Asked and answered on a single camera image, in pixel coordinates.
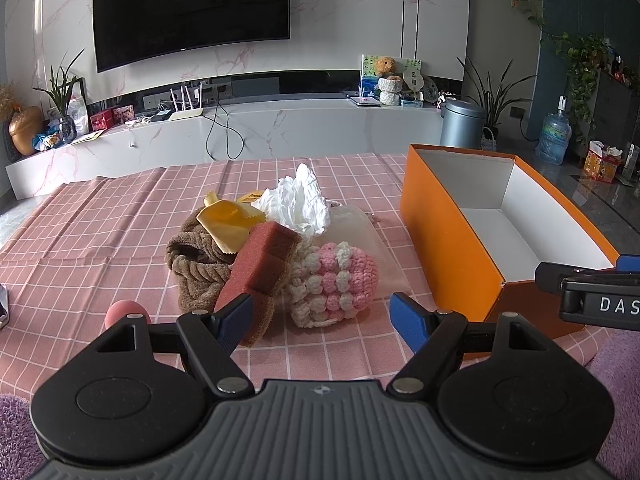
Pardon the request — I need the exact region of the brown braided plush headband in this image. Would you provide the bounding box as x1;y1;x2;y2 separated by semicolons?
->
165;210;235;313

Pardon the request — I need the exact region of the orange cardboard box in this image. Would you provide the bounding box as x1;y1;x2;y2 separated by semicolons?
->
400;144;618;338

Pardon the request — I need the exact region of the red scouring sponge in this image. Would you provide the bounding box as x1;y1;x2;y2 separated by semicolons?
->
215;221;300;347

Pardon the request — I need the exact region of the pink soft ball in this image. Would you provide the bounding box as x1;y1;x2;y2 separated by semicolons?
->
104;300;151;330

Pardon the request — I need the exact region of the translucent mesh drawstring bag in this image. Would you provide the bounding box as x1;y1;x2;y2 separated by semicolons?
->
316;205;411;299

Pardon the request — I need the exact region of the pink white crochet pouch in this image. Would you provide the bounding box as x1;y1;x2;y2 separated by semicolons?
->
284;242;378;330

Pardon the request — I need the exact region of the yellow snack packet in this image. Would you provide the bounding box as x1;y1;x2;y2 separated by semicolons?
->
196;192;266;255

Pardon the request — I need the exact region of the white tissue paper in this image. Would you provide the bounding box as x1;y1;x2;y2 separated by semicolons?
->
250;164;331;238

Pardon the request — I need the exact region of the purple fuzzy cushion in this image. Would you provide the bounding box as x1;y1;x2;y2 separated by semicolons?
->
589;330;640;479

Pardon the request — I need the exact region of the orange gift box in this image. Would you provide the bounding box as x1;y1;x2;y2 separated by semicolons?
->
582;141;623;183

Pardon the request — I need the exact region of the blue water jug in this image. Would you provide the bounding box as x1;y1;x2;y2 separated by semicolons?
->
535;96;572;166

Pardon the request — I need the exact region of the dark shelf cabinet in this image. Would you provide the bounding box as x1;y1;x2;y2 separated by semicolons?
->
589;72;639;175

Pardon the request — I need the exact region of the woven pink basket bag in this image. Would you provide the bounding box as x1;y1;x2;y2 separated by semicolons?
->
480;127;497;152

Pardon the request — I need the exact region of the grey metal trash can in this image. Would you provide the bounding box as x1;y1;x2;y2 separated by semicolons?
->
440;100;486;150

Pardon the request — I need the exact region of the long leaf potted plant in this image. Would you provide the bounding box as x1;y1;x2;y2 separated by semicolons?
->
457;56;536;138

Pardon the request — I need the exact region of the hanging vine plant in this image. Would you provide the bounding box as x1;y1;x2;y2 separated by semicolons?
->
510;0;610;145

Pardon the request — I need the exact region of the white marble tv console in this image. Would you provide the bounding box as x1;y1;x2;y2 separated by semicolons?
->
6;99;442;200

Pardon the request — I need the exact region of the white wifi router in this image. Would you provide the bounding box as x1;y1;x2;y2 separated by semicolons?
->
168;86;204;122

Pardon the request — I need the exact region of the round paper fan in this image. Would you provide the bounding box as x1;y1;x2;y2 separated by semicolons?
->
402;67;424;98

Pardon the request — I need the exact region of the red gift box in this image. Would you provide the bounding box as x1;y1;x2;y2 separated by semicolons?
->
90;110;114;131

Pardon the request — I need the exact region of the white knitted pot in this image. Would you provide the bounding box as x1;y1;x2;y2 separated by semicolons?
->
378;75;404;106

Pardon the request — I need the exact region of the brown teddy bear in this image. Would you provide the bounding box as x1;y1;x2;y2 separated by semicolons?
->
374;56;396;78

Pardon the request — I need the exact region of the golden gourd ornament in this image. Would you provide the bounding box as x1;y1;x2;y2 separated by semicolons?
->
9;104;44;156

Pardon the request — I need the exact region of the left potted grass plant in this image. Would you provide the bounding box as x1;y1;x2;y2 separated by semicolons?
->
34;50;85;144

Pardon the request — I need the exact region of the black wall television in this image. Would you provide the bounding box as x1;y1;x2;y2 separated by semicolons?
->
92;0;291;73

